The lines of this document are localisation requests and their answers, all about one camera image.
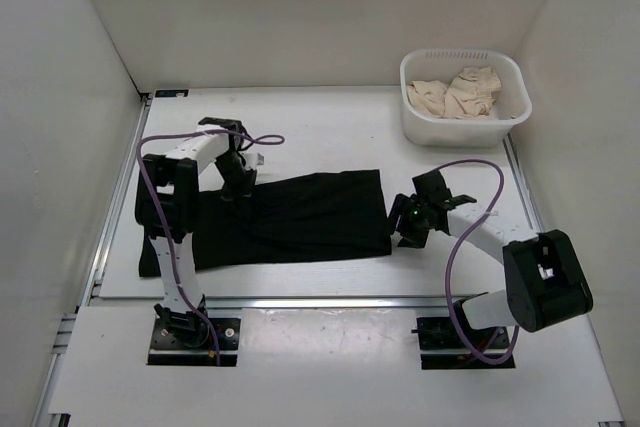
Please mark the beige trousers in basket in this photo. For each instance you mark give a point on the beige trousers in basket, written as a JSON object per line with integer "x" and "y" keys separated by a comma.
{"x": 471, "y": 95}

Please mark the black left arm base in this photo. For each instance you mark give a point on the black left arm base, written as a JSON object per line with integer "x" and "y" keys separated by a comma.
{"x": 186, "y": 340}

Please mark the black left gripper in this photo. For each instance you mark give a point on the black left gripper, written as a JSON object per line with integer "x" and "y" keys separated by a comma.
{"x": 246, "y": 189}

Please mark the black trousers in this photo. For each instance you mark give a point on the black trousers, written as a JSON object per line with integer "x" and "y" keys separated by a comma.
{"x": 313, "y": 218}

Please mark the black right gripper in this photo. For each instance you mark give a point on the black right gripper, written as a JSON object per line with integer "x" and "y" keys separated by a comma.
{"x": 400, "y": 206}

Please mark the white plastic basket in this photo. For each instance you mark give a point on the white plastic basket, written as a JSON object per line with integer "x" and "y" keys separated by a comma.
{"x": 511, "y": 109}

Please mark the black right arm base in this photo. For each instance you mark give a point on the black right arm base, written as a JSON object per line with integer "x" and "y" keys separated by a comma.
{"x": 441, "y": 348}

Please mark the aluminium frame rail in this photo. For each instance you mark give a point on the aluminium frame rail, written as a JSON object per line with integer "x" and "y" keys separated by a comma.
{"x": 93, "y": 273}

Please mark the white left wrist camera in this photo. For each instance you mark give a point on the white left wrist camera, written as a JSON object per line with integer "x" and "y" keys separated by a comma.
{"x": 252, "y": 161}

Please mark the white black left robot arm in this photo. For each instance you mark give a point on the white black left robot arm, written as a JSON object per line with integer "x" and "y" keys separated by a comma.
{"x": 167, "y": 207}

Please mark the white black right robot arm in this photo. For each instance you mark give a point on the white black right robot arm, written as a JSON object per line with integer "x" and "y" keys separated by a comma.
{"x": 544, "y": 281}

